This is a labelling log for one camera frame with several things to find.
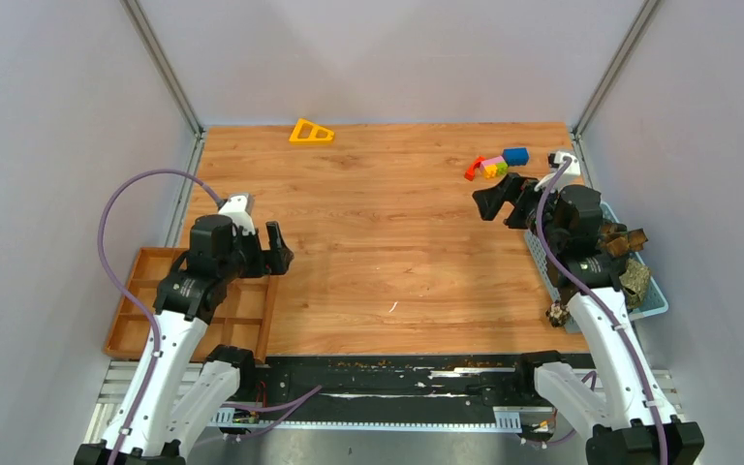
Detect wooden compartment tray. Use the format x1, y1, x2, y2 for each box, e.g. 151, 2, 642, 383
104, 247, 279, 362

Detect floral tie end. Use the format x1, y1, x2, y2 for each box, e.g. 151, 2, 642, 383
544, 300, 571, 327

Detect olive patterned rolled tie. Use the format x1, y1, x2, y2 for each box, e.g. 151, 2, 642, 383
620, 259, 651, 310

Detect blue perforated plastic basket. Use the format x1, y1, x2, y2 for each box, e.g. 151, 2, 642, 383
524, 201, 668, 332

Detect aluminium frame rails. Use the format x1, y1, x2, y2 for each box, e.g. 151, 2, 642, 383
82, 358, 688, 450

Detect brown rolled tie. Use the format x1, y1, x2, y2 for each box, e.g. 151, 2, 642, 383
598, 223, 648, 258

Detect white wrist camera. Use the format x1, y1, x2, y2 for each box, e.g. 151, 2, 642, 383
218, 193, 257, 235
534, 150, 582, 192

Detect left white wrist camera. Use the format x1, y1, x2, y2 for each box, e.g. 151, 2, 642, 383
218, 193, 257, 235

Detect yellow triangular plastic block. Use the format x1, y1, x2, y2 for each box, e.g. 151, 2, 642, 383
288, 118, 335, 145

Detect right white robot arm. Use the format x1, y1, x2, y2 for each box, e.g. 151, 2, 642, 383
473, 173, 705, 464

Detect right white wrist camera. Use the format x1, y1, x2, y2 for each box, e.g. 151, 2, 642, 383
534, 150, 582, 192

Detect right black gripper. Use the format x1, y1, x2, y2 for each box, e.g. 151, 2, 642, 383
472, 171, 563, 250

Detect colourful toy brick assembly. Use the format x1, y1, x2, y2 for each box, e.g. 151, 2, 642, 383
463, 147, 530, 181

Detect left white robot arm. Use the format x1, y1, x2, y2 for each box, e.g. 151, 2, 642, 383
74, 214, 294, 464

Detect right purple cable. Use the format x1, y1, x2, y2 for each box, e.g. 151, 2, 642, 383
534, 155, 671, 465

